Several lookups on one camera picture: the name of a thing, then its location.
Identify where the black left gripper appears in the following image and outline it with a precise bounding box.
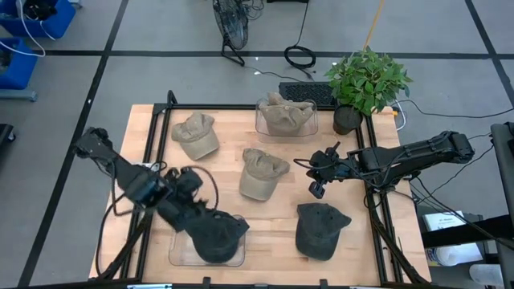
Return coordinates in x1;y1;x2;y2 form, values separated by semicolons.
158;166;210;233

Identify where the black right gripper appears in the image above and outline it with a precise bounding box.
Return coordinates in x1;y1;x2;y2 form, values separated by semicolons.
305;140;355;201

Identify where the tan baseball cap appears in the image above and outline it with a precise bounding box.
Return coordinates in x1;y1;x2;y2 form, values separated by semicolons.
258;92;316;137
170;111;221;162
239;147;292;202

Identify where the clear plastic tray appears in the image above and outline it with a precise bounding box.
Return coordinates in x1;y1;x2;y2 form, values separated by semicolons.
168;213;247;268
255;98;320;144

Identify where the black plant pot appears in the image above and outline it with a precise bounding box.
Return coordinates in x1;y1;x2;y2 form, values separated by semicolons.
332;104;365;136

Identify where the black keyboard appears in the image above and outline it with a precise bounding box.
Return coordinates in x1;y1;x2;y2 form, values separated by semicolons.
277;81;337;108

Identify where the green leafy plant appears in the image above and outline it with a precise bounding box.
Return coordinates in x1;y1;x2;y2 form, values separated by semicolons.
324;46;415;116

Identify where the white booklet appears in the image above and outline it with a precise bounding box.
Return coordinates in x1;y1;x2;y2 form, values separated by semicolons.
423;210;467;233

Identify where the black shelf bar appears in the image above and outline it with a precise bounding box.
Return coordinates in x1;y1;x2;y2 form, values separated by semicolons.
420;214;514;250

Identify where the black floor fan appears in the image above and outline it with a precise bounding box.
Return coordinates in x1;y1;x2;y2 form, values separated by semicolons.
211;0;251;67

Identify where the white roll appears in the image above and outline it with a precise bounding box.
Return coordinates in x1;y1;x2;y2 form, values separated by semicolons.
468;263;505;288

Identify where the black chair base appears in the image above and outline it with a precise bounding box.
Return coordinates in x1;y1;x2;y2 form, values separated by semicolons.
0;122;17;161

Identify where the grey cart base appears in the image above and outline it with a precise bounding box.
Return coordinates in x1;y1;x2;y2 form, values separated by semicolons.
0;88;39;103

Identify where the blue plastic bin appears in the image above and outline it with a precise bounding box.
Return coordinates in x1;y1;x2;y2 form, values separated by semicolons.
0;0;77;40
0;37;39;91

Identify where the black aluminium frame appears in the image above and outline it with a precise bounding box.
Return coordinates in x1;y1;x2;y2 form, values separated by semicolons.
88;89;433;289

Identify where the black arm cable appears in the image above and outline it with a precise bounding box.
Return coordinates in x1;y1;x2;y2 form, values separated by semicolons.
95;192;137;278

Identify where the black coiled cable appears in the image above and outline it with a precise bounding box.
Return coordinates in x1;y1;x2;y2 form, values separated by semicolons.
283;0;318;81

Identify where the black floor cable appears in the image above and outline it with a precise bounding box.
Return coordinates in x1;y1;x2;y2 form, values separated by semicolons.
395;98;514;120

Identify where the yellow cable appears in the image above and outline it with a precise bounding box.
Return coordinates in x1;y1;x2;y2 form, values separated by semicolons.
362;0;387;52

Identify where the white cable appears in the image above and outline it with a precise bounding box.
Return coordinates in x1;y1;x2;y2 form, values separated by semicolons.
0;0;57;58

